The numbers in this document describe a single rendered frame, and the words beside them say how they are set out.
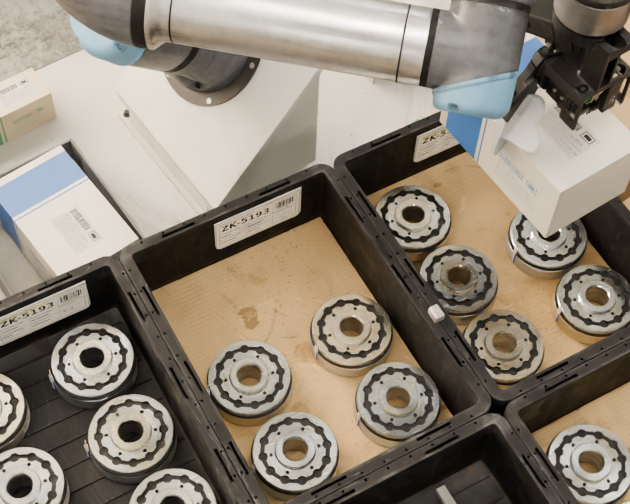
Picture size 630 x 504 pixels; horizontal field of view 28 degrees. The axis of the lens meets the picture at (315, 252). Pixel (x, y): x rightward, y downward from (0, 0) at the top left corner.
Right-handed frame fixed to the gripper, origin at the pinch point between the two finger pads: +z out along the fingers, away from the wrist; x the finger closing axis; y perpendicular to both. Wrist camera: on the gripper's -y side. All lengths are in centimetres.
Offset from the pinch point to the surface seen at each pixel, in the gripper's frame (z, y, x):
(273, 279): 28.6, -13.1, -27.5
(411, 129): 18.6, -17.7, -3.0
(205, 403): 18.5, 1.5, -46.2
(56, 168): 32, -47, -42
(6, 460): 26, -8, -68
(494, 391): 18.4, 18.4, -17.5
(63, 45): 112, -135, -7
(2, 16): 113, -151, -15
